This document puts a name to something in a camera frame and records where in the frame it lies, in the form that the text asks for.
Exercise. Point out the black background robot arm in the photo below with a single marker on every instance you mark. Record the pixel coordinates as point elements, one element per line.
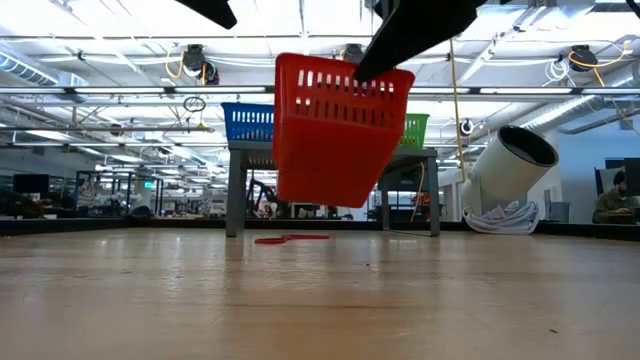
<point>260,192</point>

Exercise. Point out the black background monitor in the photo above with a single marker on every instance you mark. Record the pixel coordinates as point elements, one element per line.
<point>30,184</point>

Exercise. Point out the silver ventilation duct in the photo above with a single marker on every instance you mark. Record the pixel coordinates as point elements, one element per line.
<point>575,110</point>
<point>30,70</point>

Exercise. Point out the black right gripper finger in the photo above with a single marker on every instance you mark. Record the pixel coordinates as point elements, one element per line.
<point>420,25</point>

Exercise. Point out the long ceiling light rail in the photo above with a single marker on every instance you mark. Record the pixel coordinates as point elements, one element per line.
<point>150,90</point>

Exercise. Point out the blue plastic basket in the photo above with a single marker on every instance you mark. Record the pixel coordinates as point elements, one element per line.
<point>247,130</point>

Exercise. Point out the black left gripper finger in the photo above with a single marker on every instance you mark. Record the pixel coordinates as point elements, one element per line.
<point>212,11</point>

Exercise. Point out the person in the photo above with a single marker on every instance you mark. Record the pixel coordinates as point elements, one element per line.
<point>89,194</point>
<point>612,202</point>

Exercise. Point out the brown rubber band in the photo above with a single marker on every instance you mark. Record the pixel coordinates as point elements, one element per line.
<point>290,239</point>

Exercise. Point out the black background station frame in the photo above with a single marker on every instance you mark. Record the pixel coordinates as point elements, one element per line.
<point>120,173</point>

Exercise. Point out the grey perforated metal riser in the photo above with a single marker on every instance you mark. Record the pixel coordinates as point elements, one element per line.
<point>235,190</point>

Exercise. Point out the grey background bin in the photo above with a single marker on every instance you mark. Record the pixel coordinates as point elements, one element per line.
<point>559,212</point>

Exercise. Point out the green plastic basket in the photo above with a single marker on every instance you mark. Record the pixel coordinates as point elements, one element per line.
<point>417,130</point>

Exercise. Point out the red plastic basket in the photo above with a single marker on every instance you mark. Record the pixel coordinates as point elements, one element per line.
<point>330,160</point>

